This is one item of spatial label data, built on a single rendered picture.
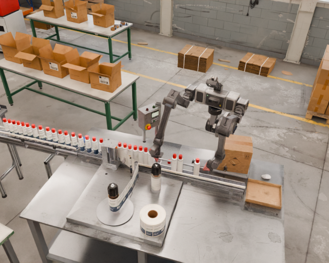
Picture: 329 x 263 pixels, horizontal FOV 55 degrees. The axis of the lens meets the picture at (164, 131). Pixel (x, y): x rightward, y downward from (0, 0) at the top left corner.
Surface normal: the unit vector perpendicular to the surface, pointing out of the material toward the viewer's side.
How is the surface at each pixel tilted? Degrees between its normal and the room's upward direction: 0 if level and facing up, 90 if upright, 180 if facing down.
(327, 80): 91
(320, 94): 92
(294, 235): 0
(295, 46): 90
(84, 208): 0
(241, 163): 90
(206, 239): 0
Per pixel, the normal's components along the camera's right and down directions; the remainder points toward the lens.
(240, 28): -0.47, 0.52
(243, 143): 0.02, -0.80
